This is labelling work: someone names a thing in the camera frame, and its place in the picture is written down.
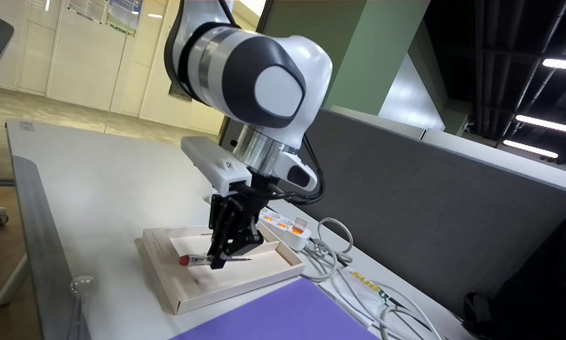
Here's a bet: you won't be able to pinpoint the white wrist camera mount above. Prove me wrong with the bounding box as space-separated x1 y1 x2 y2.
181 136 251 197

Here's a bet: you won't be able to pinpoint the grey partition panel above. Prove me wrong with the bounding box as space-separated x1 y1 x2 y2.
304 108 566 312

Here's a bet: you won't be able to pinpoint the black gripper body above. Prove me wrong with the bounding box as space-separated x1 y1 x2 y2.
209 176 283 234

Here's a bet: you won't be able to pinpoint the purple paper sheet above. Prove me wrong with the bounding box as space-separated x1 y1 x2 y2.
172 280 375 340

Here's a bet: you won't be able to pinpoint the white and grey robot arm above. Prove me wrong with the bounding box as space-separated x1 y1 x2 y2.
164 0 332 268

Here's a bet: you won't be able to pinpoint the beige wooden two-compartment box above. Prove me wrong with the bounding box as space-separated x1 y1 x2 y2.
134 223 308 316

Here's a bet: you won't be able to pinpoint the silver pen tester red cap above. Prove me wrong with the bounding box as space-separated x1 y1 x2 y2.
177 253 251 268

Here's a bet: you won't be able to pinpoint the white power strip orange switches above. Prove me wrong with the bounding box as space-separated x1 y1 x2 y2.
260 210 311 251

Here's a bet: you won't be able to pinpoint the green pillar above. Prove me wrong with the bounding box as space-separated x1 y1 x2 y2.
258 0 445 130

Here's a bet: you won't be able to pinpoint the white power cable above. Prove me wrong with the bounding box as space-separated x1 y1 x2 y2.
300 215 445 340

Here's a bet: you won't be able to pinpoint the white label yellow lettering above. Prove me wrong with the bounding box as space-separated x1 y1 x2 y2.
349 270 402 306

